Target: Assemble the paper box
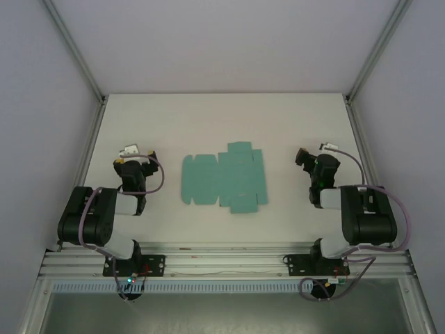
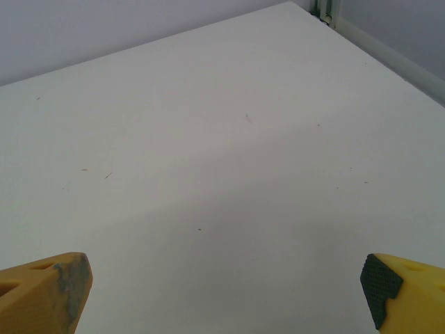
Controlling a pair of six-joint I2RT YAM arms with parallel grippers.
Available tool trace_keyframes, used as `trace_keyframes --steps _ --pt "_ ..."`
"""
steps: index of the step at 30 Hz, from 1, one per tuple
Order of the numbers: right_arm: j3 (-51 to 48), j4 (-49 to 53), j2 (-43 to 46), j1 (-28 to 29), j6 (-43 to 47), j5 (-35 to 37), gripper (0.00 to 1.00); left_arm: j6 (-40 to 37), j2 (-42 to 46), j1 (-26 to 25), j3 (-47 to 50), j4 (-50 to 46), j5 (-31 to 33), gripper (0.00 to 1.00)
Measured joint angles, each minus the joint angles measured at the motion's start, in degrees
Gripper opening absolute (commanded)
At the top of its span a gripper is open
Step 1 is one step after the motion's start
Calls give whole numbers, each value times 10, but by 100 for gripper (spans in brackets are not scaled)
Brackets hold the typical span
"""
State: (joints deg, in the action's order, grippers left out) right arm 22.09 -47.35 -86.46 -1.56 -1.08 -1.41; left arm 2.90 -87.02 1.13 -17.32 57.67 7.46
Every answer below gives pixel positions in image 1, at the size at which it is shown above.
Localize teal paper box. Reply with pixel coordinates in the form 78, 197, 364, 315
180, 141, 270, 215

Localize metal sheet panel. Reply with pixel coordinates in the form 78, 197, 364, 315
37, 280, 424, 334

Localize aluminium table side rail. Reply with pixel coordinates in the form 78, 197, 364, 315
343, 96, 412, 251
56, 96, 107, 252

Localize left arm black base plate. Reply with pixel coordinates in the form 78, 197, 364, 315
102, 254, 166, 278

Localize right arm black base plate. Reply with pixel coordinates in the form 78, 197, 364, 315
282, 253, 350, 278

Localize aluminium frame post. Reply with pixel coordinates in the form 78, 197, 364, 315
345, 0, 413, 102
43, 0, 106, 102

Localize aluminium mounting rail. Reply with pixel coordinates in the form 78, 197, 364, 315
38, 241, 416, 280

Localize slotted grey cable duct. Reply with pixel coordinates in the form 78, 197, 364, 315
51, 282, 311, 294

